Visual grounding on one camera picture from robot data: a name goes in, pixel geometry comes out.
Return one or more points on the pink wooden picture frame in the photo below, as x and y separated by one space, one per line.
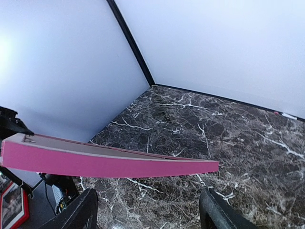
51 155

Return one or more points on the red framed picture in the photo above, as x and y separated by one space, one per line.
14 209

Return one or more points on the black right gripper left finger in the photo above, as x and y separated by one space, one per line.
80 214

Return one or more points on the black left corner post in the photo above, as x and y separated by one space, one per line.
131 41

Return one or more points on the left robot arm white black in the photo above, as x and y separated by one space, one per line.
65 184

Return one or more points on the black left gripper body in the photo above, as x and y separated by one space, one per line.
10 124

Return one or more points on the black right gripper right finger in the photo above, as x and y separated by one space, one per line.
215 213

